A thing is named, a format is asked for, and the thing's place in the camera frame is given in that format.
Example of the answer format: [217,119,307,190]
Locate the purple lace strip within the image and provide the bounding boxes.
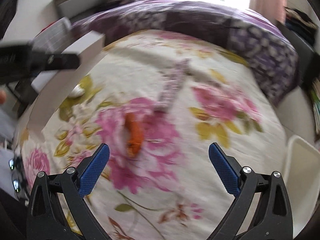
[153,59,190,113]

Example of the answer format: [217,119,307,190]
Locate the electronic devices on floor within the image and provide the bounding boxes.
[9,155,30,202]

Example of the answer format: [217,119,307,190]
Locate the dark low cabinet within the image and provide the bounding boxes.
[276,21,319,91]

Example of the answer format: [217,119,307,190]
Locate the pile of folded clothes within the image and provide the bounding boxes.
[285,7,318,45]

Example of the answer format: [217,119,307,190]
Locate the person's hand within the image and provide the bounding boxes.
[0,90,7,105]

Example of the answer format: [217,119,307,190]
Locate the floral cream blanket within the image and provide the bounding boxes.
[21,30,286,239]

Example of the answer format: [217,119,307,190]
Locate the wooden bookshelf with books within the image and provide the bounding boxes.
[309,77,320,138]

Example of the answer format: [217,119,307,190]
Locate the grey checked folded mattress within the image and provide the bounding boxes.
[33,17,73,53]

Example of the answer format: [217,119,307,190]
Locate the orange snack wrapper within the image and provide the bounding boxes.
[124,113,144,158]

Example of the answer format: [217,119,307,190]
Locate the white plastic trash bin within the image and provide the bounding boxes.
[283,135,319,237]

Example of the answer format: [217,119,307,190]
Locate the purple patterned bed quilt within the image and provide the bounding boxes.
[72,0,299,105]

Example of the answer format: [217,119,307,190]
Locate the white paper box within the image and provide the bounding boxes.
[27,31,105,133]

